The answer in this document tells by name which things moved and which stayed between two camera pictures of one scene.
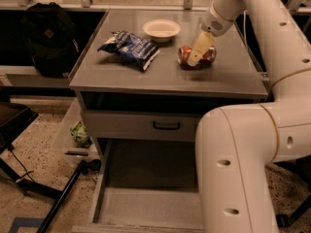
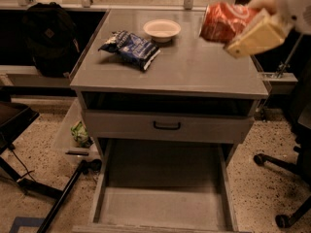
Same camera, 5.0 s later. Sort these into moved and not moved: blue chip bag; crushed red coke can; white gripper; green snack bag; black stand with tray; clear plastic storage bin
Moved: white gripper; crushed red coke can
Not moved: green snack bag; black stand with tray; blue chip bag; clear plastic storage bin
